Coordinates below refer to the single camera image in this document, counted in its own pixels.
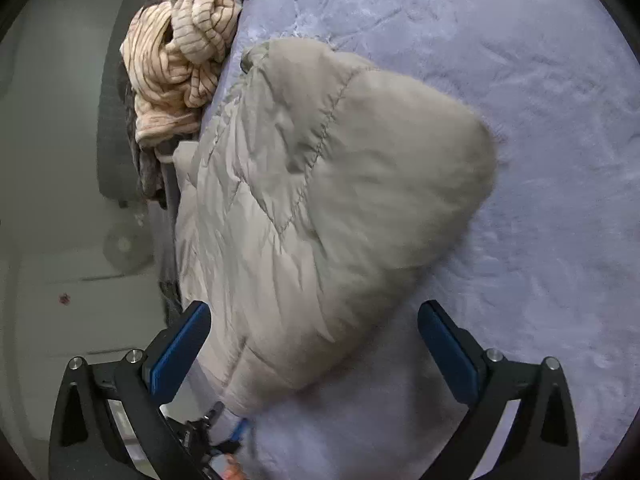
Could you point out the cream striped robe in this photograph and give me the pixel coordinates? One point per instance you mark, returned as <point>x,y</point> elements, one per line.
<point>185,60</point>

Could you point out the purple embossed bed blanket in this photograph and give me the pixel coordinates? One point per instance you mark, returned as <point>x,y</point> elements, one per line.
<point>500,60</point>

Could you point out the grey quilted headboard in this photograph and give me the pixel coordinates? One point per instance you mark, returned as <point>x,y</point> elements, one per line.
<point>115,135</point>

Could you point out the person's left hand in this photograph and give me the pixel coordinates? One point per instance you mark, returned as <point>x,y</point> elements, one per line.
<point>227,471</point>

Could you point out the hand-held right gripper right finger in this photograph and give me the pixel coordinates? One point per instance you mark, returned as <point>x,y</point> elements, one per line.
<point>447,355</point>

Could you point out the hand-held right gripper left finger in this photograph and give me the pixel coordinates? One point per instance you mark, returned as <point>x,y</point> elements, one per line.
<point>180,355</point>

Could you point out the grey-brown fleece garment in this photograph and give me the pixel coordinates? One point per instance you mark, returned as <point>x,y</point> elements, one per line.
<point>147,170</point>

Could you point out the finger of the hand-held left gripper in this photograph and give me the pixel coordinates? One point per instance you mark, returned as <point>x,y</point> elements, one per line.
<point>239,431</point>

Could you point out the white wardrobe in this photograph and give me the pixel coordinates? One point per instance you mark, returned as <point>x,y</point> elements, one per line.
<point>60,260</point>

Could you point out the white standing fan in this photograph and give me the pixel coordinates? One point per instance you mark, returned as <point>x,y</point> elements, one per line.
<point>125,247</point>

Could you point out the beige puffer jacket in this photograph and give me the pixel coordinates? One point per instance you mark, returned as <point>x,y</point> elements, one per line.
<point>325,210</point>

